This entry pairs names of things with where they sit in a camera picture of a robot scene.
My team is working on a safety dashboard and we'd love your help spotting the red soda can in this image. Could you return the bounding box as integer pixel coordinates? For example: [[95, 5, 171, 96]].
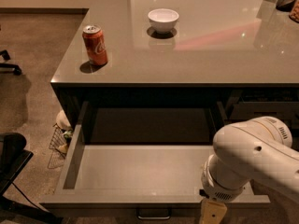
[[82, 25, 107, 66]]

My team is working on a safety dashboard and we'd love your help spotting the white ceramic bowl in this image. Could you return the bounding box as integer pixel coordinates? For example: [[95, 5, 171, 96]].
[[148, 8, 179, 34]]

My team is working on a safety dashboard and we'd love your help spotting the black office chair base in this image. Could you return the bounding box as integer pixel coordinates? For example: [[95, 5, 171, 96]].
[[0, 49, 22, 77]]

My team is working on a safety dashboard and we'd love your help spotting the grey counter cabinet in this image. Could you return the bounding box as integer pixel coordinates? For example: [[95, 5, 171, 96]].
[[51, 0, 299, 130]]

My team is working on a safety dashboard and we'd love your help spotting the snack bag on counter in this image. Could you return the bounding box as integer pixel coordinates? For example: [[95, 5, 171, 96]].
[[289, 0, 299, 22]]

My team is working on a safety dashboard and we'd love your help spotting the wire basket with items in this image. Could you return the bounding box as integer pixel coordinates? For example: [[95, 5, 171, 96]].
[[48, 110, 73, 169]]

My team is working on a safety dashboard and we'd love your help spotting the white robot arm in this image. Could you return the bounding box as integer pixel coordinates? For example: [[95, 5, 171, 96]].
[[199, 117, 299, 224]]

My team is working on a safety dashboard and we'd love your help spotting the grey drawer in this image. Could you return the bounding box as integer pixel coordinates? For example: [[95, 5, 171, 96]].
[[229, 89, 299, 130], [39, 101, 271, 221]]

